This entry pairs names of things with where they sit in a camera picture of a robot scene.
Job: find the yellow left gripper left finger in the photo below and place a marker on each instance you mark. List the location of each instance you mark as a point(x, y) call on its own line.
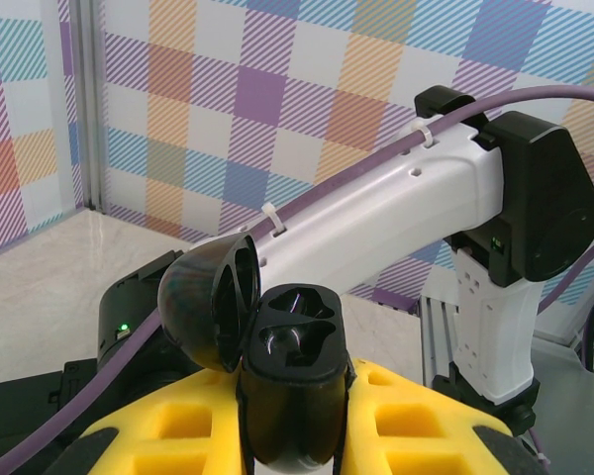
point(178, 410)

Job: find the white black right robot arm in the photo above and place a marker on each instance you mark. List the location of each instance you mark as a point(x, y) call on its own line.
point(376, 208)

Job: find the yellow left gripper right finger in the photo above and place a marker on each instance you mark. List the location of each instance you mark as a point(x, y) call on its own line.
point(425, 410)

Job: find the black earbud charging case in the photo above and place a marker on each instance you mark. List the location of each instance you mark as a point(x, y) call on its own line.
point(297, 396)

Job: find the aluminium frame post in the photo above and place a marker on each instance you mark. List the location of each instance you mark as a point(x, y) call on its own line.
point(90, 99)

